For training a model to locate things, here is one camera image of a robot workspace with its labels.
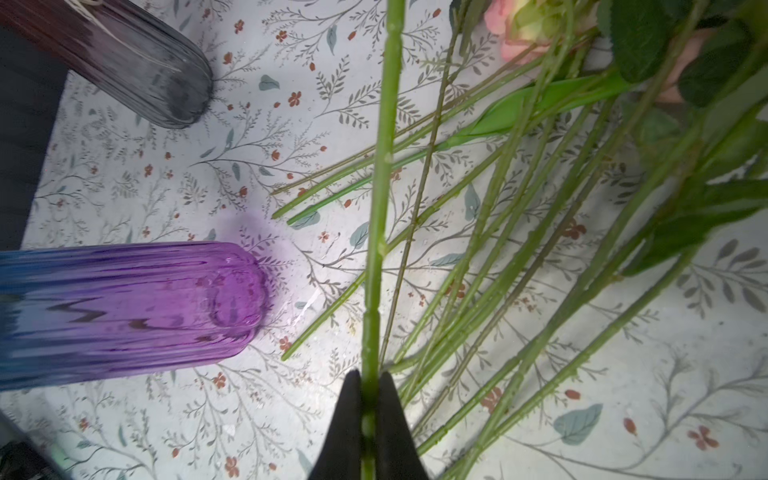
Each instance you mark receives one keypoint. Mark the floral patterned table mat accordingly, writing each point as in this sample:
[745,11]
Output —
[263,171]

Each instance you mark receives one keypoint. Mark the blue purple glass vase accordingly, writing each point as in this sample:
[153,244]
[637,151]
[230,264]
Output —
[71,315]

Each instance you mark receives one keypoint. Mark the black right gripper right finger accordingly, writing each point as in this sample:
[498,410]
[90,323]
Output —
[396,454]

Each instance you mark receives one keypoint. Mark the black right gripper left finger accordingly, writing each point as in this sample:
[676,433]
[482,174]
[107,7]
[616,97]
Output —
[341,454]

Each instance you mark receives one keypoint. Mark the white rose stem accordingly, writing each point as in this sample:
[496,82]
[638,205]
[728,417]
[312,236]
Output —
[377,244]

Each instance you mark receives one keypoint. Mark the pile of artificial flowers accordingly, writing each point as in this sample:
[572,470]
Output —
[578,274]

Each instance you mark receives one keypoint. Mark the red glass vase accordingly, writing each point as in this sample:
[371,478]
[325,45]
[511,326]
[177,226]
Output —
[139,60]

